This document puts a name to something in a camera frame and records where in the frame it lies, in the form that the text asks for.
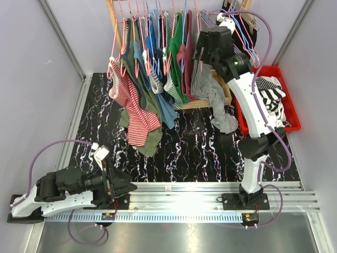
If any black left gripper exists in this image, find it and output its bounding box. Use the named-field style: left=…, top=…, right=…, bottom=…
left=68, top=158, right=137, bottom=199

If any pink wire hanger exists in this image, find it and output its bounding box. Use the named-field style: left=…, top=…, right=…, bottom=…
left=194, top=0, right=202, bottom=72
left=200, top=7, right=261, bottom=67
left=238, top=14, right=260, bottom=67

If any light blue wire hanger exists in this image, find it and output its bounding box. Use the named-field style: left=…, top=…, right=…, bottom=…
left=200, top=9, right=219, bottom=28
left=233, top=14, right=260, bottom=67

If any grey tank top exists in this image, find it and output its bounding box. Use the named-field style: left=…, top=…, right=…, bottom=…
left=191, top=60, right=238, bottom=134

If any purple black striped tank top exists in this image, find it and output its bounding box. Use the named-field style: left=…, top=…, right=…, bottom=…
left=256, top=76, right=282, bottom=90

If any black white wide-striped top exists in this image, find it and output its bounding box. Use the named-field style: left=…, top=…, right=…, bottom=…
left=257, top=88, right=288, bottom=124

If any white plain tank top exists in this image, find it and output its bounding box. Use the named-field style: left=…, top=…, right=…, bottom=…
left=266, top=101, right=292, bottom=128

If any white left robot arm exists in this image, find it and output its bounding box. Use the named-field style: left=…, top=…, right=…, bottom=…
left=7, top=167, right=137, bottom=224

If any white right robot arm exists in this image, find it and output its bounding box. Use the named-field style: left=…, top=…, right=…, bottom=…
left=195, top=26, right=285, bottom=210

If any maroon tank top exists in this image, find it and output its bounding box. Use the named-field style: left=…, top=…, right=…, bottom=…
left=177, top=10, right=196, bottom=103

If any red white striped tank top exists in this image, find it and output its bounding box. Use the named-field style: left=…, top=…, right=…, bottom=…
left=109, top=59, right=160, bottom=147

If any green white striped tank top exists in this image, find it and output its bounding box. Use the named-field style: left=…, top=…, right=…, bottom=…
left=163, top=12, right=183, bottom=110

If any light blue tank top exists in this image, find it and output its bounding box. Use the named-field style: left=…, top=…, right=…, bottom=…
left=133, top=40, right=178, bottom=129

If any olive green tank top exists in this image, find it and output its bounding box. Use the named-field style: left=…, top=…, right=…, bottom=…
left=121, top=18, right=162, bottom=157

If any black garment on rack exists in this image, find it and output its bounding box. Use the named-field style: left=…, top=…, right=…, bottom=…
left=222, top=1, right=260, bottom=67

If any wooden clothes rack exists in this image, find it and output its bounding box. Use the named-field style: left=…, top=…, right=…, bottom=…
left=106, top=1, right=252, bottom=106

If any red plastic bin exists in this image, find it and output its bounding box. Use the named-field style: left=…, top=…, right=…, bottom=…
left=234, top=66, right=301, bottom=134

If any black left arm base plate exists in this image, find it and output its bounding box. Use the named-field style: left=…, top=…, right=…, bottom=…
left=112, top=193, right=131, bottom=210

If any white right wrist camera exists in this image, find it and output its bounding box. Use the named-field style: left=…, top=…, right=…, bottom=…
left=216, top=13, right=236, bottom=34

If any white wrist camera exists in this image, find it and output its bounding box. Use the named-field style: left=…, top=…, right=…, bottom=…
left=91, top=142, right=110, bottom=170
left=216, top=13, right=236, bottom=34

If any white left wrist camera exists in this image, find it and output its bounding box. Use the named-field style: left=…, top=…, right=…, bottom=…
left=91, top=142, right=110, bottom=170

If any white slotted cable duct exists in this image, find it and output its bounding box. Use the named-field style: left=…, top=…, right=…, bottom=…
left=47, top=211, right=243, bottom=223

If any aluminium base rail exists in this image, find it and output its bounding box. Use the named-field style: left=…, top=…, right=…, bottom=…
left=52, top=181, right=322, bottom=215

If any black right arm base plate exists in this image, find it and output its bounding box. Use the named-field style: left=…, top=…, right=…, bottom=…
left=221, top=193, right=270, bottom=210

